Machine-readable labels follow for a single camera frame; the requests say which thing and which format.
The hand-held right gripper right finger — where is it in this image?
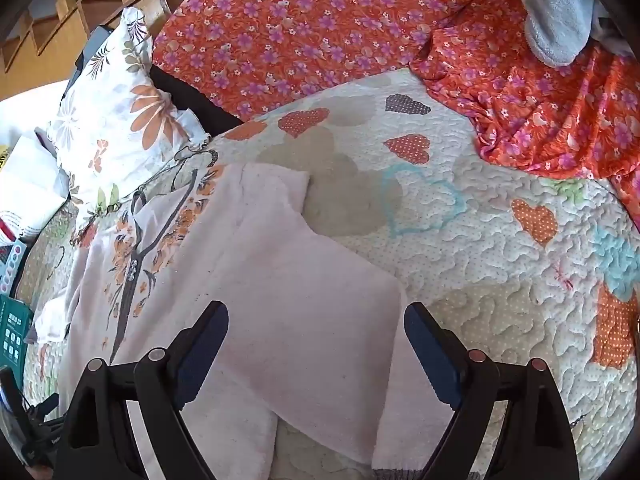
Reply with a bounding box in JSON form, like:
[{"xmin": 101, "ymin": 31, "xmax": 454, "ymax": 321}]
[{"xmin": 404, "ymin": 302, "xmax": 581, "ymax": 480}]

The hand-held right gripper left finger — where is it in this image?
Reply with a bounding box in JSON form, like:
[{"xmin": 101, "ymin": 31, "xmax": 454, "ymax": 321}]
[{"xmin": 52, "ymin": 301, "xmax": 230, "ymax": 480}]

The pink sweater with floral print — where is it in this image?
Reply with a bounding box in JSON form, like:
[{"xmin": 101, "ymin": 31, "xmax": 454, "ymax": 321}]
[{"xmin": 27, "ymin": 162, "xmax": 471, "ymax": 480}]

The green cardboard box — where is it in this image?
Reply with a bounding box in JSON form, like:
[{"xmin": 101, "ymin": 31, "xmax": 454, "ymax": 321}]
[{"xmin": 0, "ymin": 294, "xmax": 35, "ymax": 368}]

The quilted heart patchwork bedspread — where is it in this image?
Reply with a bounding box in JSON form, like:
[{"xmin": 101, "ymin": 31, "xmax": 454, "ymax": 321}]
[{"xmin": 15, "ymin": 67, "xmax": 640, "ymax": 480}]

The watercolour paint palette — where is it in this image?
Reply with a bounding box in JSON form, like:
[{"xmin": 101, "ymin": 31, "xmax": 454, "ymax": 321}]
[{"xmin": 0, "ymin": 240, "xmax": 28, "ymax": 293}]

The white paper bag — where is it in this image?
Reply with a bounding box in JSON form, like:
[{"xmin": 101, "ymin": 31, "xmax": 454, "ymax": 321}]
[{"xmin": 0, "ymin": 132, "xmax": 71, "ymax": 241}]

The white floral pillow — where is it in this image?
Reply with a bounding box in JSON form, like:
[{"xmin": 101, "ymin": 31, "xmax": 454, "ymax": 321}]
[{"xmin": 47, "ymin": 7, "xmax": 221, "ymax": 211}]

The wooden staircase railing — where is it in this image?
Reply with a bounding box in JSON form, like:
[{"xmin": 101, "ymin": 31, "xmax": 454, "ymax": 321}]
[{"xmin": 0, "ymin": 0, "xmax": 211, "ymax": 103}]

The orange floral bed sheet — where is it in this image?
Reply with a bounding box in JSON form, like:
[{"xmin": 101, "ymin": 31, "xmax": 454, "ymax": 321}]
[{"xmin": 150, "ymin": 0, "xmax": 640, "ymax": 221}]

